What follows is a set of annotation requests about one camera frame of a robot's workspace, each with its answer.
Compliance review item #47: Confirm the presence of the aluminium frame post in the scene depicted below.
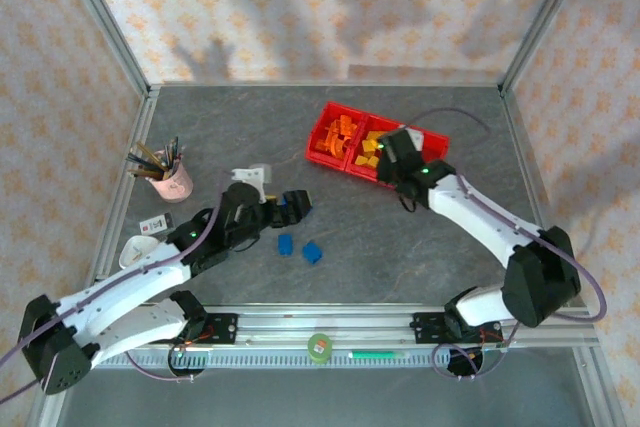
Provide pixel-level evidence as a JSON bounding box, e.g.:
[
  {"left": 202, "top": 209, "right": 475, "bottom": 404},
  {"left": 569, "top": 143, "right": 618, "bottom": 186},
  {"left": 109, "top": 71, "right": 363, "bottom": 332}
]
[
  {"left": 54, "top": 0, "right": 152, "bottom": 94},
  {"left": 498, "top": 0, "right": 596, "bottom": 94}
]

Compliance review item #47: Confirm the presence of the aluminium table side rail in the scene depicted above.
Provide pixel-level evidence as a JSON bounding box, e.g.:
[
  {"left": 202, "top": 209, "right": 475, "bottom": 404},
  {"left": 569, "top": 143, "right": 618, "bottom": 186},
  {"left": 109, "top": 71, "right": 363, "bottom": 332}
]
[
  {"left": 498, "top": 87, "right": 587, "bottom": 308},
  {"left": 79, "top": 85, "right": 162, "bottom": 309}
]

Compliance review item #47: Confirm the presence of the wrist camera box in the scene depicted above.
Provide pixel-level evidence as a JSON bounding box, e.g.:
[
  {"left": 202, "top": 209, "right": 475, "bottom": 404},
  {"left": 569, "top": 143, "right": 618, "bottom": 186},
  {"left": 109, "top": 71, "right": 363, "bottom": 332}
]
[
  {"left": 399, "top": 126, "right": 425, "bottom": 152},
  {"left": 230, "top": 162, "right": 274, "bottom": 198}
]

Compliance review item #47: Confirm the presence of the pink pencil cup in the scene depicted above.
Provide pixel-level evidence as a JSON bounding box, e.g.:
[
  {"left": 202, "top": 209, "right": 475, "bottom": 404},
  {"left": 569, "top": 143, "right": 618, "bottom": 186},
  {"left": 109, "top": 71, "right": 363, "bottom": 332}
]
[{"left": 144, "top": 149, "right": 195, "bottom": 204}]

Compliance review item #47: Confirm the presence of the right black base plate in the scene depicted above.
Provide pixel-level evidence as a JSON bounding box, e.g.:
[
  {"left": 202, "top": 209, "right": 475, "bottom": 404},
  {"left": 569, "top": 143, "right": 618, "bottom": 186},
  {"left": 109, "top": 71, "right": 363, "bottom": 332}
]
[{"left": 412, "top": 311, "right": 501, "bottom": 346}]

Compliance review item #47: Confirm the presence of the aluminium mounting rail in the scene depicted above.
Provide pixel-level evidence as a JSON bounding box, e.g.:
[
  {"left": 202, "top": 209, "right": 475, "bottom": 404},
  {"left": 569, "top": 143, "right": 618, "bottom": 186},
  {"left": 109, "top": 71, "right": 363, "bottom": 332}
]
[{"left": 54, "top": 304, "right": 601, "bottom": 348}]

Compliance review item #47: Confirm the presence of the green marker pen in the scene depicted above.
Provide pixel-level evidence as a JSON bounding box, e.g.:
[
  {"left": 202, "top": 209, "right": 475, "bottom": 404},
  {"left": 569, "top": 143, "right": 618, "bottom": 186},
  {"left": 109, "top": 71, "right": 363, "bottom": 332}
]
[{"left": 348, "top": 350, "right": 409, "bottom": 360}]

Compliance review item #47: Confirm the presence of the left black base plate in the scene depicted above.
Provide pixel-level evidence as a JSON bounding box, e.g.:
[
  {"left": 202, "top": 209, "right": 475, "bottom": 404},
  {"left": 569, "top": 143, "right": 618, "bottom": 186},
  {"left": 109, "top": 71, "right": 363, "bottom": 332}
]
[{"left": 169, "top": 313, "right": 239, "bottom": 346}]

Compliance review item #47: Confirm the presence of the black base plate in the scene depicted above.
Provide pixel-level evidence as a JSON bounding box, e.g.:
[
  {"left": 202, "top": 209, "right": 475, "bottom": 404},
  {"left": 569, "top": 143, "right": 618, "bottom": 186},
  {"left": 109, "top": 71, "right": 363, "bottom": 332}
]
[
  {"left": 412, "top": 311, "right": 501, "bottom": 346},
  {"left": 169, "top": 313, "right": 239, "bottom": 346}
]

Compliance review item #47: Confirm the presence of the grey slotted cable duct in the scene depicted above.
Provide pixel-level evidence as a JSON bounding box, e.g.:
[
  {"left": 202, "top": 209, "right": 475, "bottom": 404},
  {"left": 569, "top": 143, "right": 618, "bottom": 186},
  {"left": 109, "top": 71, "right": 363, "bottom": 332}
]
[{"left": 94, "top": 351, "right": 481, "bottom": 368}]

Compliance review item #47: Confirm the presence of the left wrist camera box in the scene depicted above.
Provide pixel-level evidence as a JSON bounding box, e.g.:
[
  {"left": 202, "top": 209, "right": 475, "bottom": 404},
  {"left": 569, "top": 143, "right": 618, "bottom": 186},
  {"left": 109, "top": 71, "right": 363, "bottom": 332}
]
[{"left": 230, "top": 162, "right": 274, "bottom": 198}]

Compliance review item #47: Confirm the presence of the long orange lego beam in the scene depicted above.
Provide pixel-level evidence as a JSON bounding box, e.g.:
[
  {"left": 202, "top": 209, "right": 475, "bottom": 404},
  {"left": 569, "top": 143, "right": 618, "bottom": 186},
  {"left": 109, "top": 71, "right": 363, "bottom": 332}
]
[{"left": 321, "top": 119, "right": 341, "bottom": 148}]

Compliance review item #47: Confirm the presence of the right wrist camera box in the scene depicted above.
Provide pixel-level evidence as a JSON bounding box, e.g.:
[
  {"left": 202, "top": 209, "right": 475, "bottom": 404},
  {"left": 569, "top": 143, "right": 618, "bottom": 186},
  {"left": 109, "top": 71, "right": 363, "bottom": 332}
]
[{"left": 399, "top": 126, "right": 425, "bottom": 152}]

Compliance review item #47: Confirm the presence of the small white dish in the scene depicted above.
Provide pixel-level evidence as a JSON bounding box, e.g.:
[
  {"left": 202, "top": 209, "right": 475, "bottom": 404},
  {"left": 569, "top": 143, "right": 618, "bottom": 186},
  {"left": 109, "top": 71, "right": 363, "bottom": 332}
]
[{"left": 118, "top": 235, "right": 164, "bottom": 271}]

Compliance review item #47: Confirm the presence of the green tape roll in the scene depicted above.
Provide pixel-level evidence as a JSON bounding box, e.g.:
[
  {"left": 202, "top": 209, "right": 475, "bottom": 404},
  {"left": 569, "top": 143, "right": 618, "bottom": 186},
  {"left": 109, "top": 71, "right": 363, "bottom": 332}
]
[{"left": 307, "top": 332, "right": 334, "bottom": 363}]

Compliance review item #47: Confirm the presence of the small printed card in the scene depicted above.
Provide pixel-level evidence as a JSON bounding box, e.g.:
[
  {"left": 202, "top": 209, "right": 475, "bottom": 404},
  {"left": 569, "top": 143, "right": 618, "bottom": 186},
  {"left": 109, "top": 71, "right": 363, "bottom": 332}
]
[{"left": 138, "top": 214, "right": 175, "bottom": 237}]

